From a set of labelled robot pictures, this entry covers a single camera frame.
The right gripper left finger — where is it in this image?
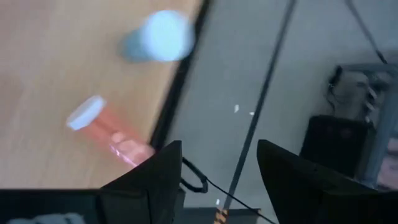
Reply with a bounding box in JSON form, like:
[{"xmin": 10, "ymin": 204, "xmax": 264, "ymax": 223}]
[{"xmin": 98, "ymin": 139, "xmax": 184, "ymax": 224}]

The teal pill bottle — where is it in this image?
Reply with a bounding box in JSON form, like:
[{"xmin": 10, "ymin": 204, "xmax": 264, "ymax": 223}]
[{"xmin": 116, "ymin": 9, "xmax": 197, "ymax": 63}]

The red pill bottle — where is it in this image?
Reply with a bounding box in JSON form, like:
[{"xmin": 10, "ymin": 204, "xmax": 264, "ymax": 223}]
[{"xmin": 65, "ymin": 95, "xmax": 156, "ymax": 169}]

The long black cable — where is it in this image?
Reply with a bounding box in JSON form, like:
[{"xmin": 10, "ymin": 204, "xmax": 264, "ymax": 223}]
[{"xmin": 205, "ymin": 177, "xmax": 276, "ymax": 224}]

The wooden shelf black metal frame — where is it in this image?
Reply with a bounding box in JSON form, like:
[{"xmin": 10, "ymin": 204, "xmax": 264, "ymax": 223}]
[{"xmin": 0, "ymin": 0, "xmax": 214, "ymax": 190}]

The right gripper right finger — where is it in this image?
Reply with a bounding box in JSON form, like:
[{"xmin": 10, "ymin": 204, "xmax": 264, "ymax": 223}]
[{"xmin": 256, "ymin": 139, "xmax": 343, "ymax": 224}]

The black box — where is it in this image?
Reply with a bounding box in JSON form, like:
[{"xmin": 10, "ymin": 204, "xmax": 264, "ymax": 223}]
[{"xmin": 298, "ymin": 114, "xmax": 376, "ymax": 180}]

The thick black cable loop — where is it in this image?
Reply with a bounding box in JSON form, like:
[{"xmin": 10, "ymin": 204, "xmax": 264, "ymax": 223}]
[{"xmin": 180, "ymin": 156, "xmax": 209, "ymax": 194}]

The black floor cable with plug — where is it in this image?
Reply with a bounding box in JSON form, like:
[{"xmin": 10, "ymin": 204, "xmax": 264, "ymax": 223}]
[{"xmin": 344, "ymin": 0, "xmax": 389, "ymax": 65}]

